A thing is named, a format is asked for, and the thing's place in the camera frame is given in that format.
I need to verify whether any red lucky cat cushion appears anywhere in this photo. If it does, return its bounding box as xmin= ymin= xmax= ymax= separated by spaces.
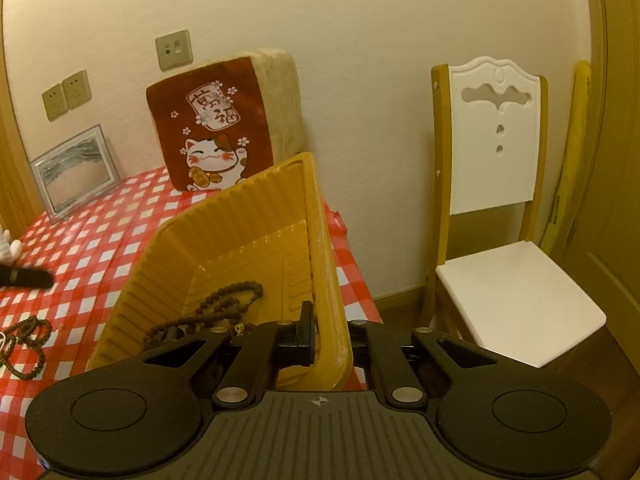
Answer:
xmin=145 ymin=49 xmax=305 ymax=193

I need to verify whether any dark wooden bead necklace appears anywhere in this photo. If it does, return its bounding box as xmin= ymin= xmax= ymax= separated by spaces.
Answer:
xmin=143 ymin=280 xmax=265 ymax=352

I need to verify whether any white plush cat toy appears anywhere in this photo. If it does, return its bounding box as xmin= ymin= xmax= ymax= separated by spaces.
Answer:
xmin=0 ymin=230 xmax=23 ymax=264

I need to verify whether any yellow plastic tray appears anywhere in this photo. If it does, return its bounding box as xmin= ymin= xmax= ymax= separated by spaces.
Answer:
xmin=88 ymin=152 xmax=352 ymax=391

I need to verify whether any silver framed sand picture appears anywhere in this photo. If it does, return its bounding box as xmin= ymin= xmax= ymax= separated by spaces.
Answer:
xmin=30 ymin=125 xmax=120 ymax=223

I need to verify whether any right double wall socket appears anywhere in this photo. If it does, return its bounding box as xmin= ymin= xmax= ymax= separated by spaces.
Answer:
xmin=62 ymin=70 xmax=92 ymax=110

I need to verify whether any left double wall socket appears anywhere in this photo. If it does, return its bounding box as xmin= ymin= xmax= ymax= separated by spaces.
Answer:
xmin=41 ymin=84 xmax=68 ymax=122

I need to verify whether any upper wall socket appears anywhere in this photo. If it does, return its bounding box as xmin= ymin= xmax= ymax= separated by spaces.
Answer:
xmin=155 ymin=29 xmax=193 ymax=72

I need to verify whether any yellow folded board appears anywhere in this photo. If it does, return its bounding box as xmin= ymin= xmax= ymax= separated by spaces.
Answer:
xmin=540 ymin=60 xmax=591 ymax=256

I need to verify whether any red checkered tablecloth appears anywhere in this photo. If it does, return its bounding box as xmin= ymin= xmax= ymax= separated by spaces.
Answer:
xmin=1 ymin=169 xmax=378 ymax=479

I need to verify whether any double wall socket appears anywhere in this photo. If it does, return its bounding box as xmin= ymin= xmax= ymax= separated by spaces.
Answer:
xmin=41 ymin=84 xmax=68 ymax=122
xmin=62 ymin=70 xmax=92 ymax=110

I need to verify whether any brown bead bracelet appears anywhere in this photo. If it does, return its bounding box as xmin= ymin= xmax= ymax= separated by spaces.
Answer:
xmin=0 ymin=314 xmax=53 ymax=382

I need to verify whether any white wooden chair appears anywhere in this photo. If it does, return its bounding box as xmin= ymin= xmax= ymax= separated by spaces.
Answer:
xmin=420 ymin=56 xmax=606 ymax=368

